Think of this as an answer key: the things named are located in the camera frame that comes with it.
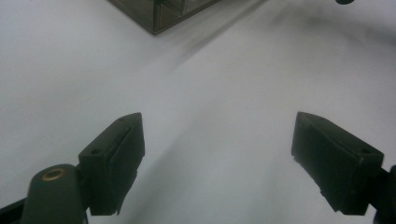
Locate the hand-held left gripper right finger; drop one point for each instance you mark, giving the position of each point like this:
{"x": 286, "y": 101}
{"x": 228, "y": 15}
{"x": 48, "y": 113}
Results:
{"x": 336, "y": 161}

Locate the smoky transparent drawer cabinet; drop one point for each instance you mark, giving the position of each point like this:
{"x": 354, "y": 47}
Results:
{"x": 137, "y": 12}

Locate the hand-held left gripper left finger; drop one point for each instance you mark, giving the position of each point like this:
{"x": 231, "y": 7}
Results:
{"x": 112, "y": 161}

